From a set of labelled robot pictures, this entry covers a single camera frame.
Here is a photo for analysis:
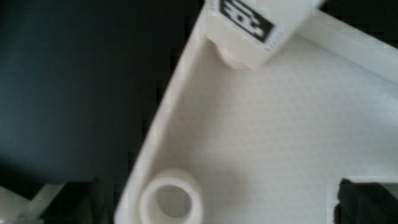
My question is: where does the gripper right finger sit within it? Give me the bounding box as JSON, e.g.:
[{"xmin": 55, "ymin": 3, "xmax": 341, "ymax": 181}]
[{"xmin": 334, "ymin": 179, "xmax": 398, "ymax": 224}]

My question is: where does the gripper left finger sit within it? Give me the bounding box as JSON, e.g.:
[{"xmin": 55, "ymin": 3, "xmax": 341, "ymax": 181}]
[{"xmin": 7, "ymin": 176, "xmax": 112, "ymax": 224}]

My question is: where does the white desk top tray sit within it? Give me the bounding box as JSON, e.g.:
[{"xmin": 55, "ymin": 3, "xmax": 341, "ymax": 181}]
[{"xmin": 112, "ymin": 9, "xmax": 398, "ymax": 224}]

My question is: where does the white leg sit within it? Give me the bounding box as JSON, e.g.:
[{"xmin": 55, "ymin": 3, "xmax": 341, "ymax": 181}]
[{"xmin": 206, "ymin": 0, "xmax": 325, "ymax": 70}]

